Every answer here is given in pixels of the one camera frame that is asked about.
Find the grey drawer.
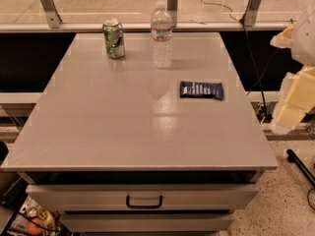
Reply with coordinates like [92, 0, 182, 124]
[61, 213, 233, 233]
[27, 184, 259, 212]

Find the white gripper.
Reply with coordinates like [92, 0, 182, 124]
[270, 12, 315, 135]

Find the left metal window bracket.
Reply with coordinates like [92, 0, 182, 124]
[40, 0, 62, 29]

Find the black cable by window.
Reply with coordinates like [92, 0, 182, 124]
[196, 0, 280, 116]

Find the right metal window bracket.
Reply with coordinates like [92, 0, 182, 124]
[242, 0, 262, 27]

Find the black drawer handle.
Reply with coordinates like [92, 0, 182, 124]
[126, 196, 163, 209]

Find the clutter box lower left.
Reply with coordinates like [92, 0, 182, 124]
[6, 196, 62, 236]

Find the upper grey drawer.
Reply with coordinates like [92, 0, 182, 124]
[27, 184, 259, 212]

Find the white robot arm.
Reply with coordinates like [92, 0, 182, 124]
[271, 3, 315, 135]

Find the black bar on floor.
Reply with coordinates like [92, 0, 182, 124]
[286, 149, 315, 188]

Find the metal window bracket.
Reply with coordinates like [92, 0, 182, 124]
[40, 0, 62, 29]
[167, 0, 178, 27]
[242, 0, 262, 27]

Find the clear plastic water bottle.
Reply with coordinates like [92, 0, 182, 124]
[151, 1, 172, 68]

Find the green soda can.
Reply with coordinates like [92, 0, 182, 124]
[102, 19, 125, 59]

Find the middle metal window bracket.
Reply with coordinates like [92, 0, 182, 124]
[167, 0, 178, 27]

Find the lower grey drawer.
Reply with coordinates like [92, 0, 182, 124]
[61, 213, 233, 233]

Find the dark blue snack packet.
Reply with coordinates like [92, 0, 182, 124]
[180, 81, 224, 100]

